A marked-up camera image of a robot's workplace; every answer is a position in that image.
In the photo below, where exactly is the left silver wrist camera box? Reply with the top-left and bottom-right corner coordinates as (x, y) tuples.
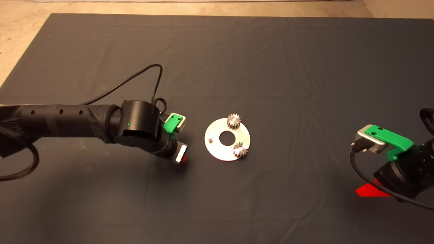
(171, 113), (187, 131)

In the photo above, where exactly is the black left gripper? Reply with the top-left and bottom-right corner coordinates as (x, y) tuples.
(154, 134), (189, 165)

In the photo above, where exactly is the left green camera mount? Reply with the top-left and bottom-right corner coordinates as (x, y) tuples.
(164, 115), (183, 134)

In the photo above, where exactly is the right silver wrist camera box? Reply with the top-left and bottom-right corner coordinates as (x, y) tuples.
(351, 125), (388, 155)

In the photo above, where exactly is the dark grey table cloth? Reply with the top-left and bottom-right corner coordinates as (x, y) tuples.
(0, 14), (434, 244)

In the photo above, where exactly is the dark steel planetary gear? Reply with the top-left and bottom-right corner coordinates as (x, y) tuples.
(226, 114), (241, 129)

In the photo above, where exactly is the black braided cable sleeve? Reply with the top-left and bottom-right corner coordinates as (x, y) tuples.
(0, 125), (40, 181)

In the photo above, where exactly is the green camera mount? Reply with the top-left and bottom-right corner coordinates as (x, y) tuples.
(368, 124), (415, 162)
(164, 115), (183, 134)

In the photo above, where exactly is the round metal carrier plate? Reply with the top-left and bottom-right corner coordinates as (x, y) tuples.
(204, 117), (251, 162)

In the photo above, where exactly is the left black camera cable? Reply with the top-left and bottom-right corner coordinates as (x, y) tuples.
(81, 64), (167, 118)

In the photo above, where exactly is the right black camera cable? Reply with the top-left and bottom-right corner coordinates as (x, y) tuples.
(350, 108), (434, 211)

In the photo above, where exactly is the black camera cable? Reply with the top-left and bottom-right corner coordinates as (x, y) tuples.
(81, 64), (167, 118)
(350, 108), (434, 211)

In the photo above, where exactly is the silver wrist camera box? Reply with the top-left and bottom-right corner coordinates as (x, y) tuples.
(171, 113), (187, 131)
(351, 125), (388, 155)

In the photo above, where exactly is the right green camera mount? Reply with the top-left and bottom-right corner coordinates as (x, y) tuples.
(368, 124), (415, 162)

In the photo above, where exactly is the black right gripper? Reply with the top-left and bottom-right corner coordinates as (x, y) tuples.
(355, 161), (424, 200)

